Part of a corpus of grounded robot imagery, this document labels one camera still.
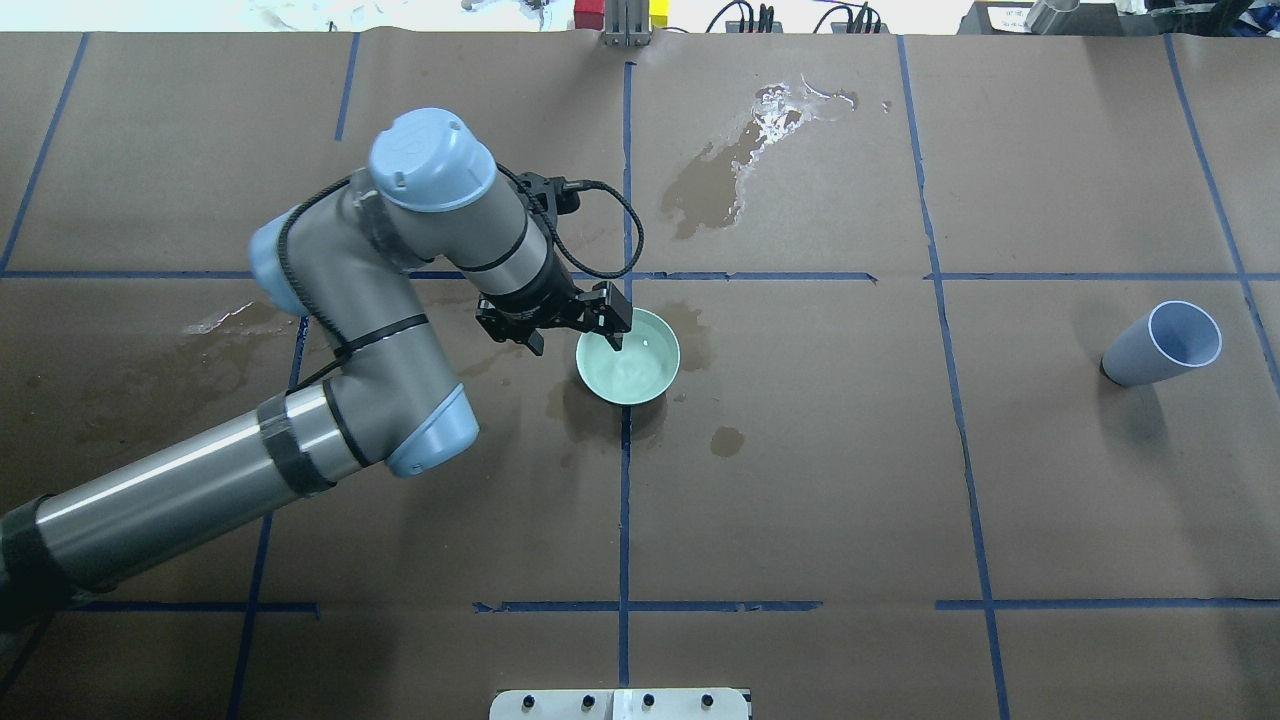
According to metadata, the yellow block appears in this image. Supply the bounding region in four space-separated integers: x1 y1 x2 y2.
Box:
648 0 671 28

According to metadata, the blue plastic cup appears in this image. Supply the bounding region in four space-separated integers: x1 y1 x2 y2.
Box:
1100 299 1222 387

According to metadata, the aluminium frame post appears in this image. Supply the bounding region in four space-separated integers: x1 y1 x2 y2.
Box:
602 0 652 47

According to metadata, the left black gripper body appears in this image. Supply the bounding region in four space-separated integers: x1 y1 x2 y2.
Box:
475 282 613 356

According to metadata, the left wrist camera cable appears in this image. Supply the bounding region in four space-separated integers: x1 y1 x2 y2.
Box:
500 165 646 281

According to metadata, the steel cylinder weight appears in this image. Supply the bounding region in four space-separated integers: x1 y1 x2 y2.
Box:
1024 0 1082 36

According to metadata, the green bowl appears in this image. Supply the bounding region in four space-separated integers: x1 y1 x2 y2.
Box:
575 307 682 406

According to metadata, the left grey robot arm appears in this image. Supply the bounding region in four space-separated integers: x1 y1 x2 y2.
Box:
3 108 644 633

